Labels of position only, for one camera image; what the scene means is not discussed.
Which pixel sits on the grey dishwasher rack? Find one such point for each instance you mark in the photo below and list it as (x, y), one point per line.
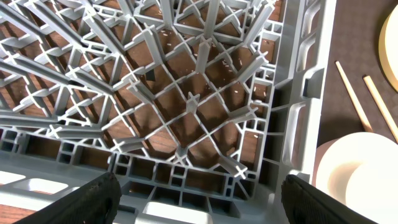
(200, 108)

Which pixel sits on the brown plastic tray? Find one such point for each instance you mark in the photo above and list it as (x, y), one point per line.
(354, 43)

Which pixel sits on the white cup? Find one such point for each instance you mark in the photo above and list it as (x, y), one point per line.
(360, 171)

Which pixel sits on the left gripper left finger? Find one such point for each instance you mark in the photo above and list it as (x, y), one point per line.
(94, 202)

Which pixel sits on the right wooden chopstick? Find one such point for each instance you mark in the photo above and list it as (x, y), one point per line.
(381, 105)

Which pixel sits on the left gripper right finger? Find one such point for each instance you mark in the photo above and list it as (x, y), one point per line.
(305, 204)

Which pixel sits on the yellow plate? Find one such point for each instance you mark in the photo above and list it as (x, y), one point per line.
(387, 48)

